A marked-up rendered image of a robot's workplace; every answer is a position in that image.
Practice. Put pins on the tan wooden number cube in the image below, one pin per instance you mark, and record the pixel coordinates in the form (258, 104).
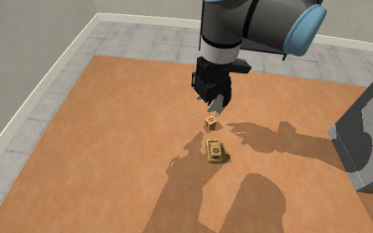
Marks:
(210, 122)
(215, 152)

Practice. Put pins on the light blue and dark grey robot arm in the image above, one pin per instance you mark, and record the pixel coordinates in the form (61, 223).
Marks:
(286, 25)

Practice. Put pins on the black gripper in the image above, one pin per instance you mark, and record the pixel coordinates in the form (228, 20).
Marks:
(212, 83)

